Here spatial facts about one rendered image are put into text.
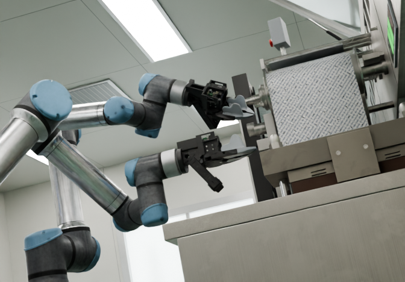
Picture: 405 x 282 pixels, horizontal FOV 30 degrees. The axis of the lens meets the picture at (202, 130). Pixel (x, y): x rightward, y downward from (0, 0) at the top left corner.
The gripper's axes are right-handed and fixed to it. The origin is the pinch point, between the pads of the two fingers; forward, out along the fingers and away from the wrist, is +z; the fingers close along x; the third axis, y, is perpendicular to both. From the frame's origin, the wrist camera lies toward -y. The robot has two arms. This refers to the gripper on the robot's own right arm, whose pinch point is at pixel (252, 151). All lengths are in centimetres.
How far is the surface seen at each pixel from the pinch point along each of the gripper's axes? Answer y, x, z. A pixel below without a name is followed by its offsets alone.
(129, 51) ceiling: 171, 288, -106
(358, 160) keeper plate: -14.0, -21.9, 26.3
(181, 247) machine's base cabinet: -25.2, -25.9, -17.8
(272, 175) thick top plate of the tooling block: -11.9, -18.8, 5.9
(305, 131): 1.8, -0.3, 15.2
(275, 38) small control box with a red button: 55, 58, 10
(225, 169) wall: 138, 556, -97
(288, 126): 4.2, -0.3, 11.0
